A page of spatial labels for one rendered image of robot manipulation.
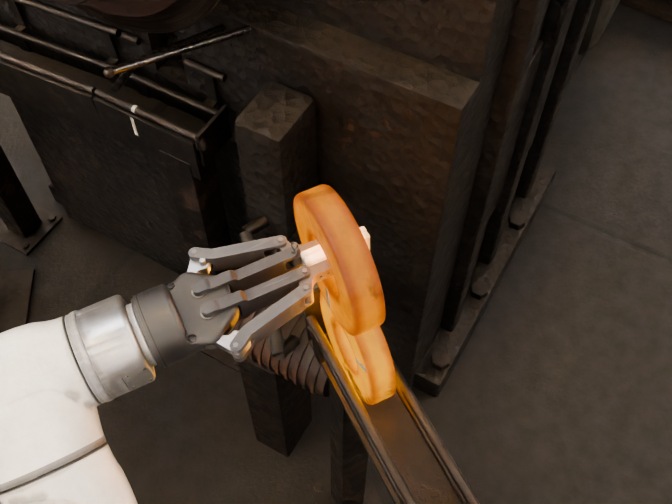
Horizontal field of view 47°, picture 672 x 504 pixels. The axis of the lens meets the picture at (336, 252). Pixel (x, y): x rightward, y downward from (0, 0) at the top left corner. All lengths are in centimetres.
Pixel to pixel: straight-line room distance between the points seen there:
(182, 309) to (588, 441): 116
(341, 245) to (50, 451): 31
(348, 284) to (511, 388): 107
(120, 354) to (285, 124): 45
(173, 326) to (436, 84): 48
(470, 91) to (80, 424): 60
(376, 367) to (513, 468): 83
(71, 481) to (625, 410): 131
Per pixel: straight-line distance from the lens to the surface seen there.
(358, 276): 71
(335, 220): 72
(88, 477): 73
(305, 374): 117
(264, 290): 74
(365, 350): 89
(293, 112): 106
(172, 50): 104
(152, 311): 72
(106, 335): 72
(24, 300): 194
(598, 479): 172
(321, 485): 162
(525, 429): 172
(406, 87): 100
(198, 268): 78
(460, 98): 99
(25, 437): 73
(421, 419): 94
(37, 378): 72
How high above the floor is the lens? 157
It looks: 56 degrees down
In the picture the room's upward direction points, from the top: straight up
